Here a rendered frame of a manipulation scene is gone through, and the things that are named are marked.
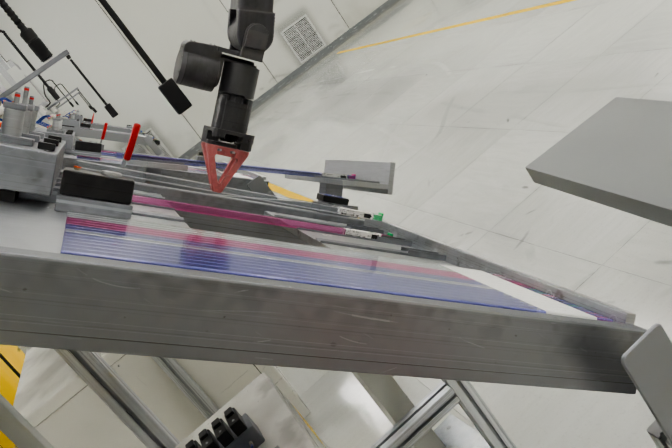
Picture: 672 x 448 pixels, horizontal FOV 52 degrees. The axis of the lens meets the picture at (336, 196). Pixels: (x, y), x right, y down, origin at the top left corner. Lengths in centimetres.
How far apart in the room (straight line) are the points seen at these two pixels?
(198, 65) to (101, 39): 756
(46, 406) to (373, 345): 161
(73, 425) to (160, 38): 692
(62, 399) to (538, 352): 162
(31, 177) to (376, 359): 44
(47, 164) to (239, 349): 37
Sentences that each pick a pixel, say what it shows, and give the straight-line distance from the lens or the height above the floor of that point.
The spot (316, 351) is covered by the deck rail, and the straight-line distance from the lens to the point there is 55.
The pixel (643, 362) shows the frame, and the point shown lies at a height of 74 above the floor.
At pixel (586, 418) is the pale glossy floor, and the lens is 174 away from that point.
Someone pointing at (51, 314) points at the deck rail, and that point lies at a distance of 51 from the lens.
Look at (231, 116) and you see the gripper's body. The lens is 109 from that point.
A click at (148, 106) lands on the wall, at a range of 861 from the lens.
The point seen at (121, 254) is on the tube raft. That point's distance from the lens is 55.
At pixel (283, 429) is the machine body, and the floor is 62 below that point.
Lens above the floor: 117
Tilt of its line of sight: 17 degrees down
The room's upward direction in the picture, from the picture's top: 35 degrees counter-clockwise
